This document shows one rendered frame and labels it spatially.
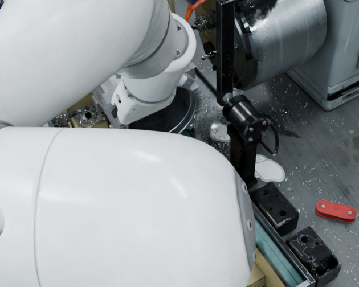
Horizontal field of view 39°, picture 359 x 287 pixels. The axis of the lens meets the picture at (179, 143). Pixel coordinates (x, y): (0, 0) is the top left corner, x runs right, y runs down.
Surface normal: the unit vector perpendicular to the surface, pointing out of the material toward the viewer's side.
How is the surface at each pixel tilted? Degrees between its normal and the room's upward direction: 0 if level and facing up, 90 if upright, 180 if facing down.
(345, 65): 89
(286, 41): 73
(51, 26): 56
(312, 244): 0
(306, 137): 0
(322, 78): 90
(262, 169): 0
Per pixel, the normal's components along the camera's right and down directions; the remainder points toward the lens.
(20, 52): 0.37, 0.40
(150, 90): -0.16, 0.95
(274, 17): 0.32, 0.04
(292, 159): -0.06, -0.63
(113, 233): -0.07, -0.02
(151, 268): -0.02, 0.26
